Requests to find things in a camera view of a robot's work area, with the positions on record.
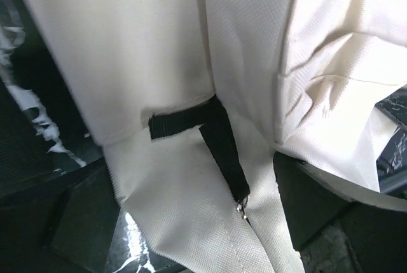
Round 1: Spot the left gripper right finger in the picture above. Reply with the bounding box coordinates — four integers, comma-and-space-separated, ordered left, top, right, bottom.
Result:
273, 152, 406, 273

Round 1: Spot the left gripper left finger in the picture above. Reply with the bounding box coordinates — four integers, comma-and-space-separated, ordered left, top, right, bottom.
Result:
1, 159, 120, 272

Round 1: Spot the beige canvas backpack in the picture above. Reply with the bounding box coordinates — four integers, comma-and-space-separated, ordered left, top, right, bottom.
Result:
24, 0, 406, 272

